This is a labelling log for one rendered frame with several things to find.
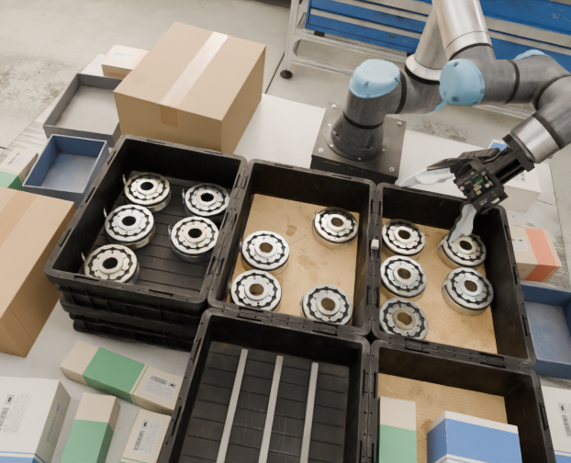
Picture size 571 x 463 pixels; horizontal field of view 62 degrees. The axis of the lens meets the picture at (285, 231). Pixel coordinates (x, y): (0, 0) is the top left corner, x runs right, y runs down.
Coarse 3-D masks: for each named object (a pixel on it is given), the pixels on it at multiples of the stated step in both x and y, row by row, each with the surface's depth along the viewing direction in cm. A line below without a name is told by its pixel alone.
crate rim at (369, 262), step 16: (256, 160) 109; (336, 176) 108; (352, 176) 109; (240, 192) 102; (240, 208) 99; (368, 208) 104; (368, 224) 100; (224, 240) 93; (368, 240) 98; (224, 256) 91; (368, 256) 95; (368, 272) 92; (368, 288) 90; (208, 304) 85; (224, 304) 84; (368, 304) 88; (288, 320) 84; (304, 320) 84; (368, 320) 86
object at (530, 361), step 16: (416, 192) 108; (432, 192) 109; (496, 208) 108; (512, 256) 99; (512, 272) 96; (384, 336) 84; (400, 336) 84; (528, 336) 87; (448, 352) 84; (464, 352) 84; (480, 352) 84; (528, 352) 85
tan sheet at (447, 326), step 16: (384, 224) 114; (416, 224) 115; (432, 240) 113; (384, 256) 108; (432, 256) 110; (432, 272) 107; (448, 272) 107; (480, 272) 108; (432, 288) 104; (432, 304) 101; (432, 320) 99; (448, 320) 99; (464, 320) 100; (480, 320) 100; (432, 336) 96; (448, 336) 97; (464, 336) 97; (480, 336) 98; (496, 352) 96
